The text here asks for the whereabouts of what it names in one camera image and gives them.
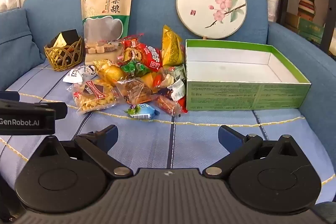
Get green cardboard box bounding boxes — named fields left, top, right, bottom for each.
left=185, top=39, right=312, bottom=112

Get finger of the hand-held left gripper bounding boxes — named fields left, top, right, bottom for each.
left=0, top=91, right=20, bottom=101
left=0, top=99, right=68, bottom=121

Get round floral fan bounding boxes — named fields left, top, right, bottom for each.
left=176, top=0, right=247, bottom=40

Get orange clear snack packet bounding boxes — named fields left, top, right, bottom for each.
left=142, top=71, right=168, bottom=90

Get light blue checked blanket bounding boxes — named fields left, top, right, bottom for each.
left=0, top=56, right=334, bottom=205

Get green cartons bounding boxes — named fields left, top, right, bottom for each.
left=299, top=17, right=325, bottom=44

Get red sausage packet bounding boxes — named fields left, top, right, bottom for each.
left=154, top=94, right=184, bottom=117

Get brown label cookie packet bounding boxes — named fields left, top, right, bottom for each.
left=73, top=79, right=119, bottom=115

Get beige green grain pouch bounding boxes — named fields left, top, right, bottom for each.
left=80, top=0, right=134, bottom=66

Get yellow snack bag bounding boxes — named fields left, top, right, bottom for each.
left=161, top=25, right=185, bottom=67

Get white black snack packet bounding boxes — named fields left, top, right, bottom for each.
left=62, top=65, right=98, bottom=83

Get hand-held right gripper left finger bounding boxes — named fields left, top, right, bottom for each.
left=31, top=124, right=133, bottom=179

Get striped vase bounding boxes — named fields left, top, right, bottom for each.
left=297, top=0, right=316, bottom=22

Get red lion snack packet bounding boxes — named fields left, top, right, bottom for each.
left=139, top=43, right=162, bottom=73

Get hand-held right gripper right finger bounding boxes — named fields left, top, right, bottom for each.
left=203, top=125, right=306, bottom=179

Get brown bread packet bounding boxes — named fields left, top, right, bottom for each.
left=115, top=78, right=155, bottom=106

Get green white snack packet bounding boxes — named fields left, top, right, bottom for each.
left=168, top=64, right=187, bottom=102

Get small black box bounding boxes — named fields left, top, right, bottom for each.
left=52, top=29, right=81, bottom=50

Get blue pillow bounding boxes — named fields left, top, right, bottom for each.
left=0, top=7, right=47, bottom=92

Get blue fabric sofa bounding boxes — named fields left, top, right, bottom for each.
left=0, top=0, right=336, bottom=216

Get clear red-edged cracker packet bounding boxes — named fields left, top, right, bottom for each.
left=119, top=34, right=145, bottom=63

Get dark green candy packet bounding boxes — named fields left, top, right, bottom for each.
left=121, top=60, right=145, bottom=78

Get woven gold basket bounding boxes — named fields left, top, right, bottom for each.
left=44, top=36, right=84, bottom=72

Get gold foil snack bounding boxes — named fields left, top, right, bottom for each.
left=93, top=59, right=127, bottom=86

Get blue green candy packet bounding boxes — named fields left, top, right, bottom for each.
left=124, top=103, right=160, bottom=120

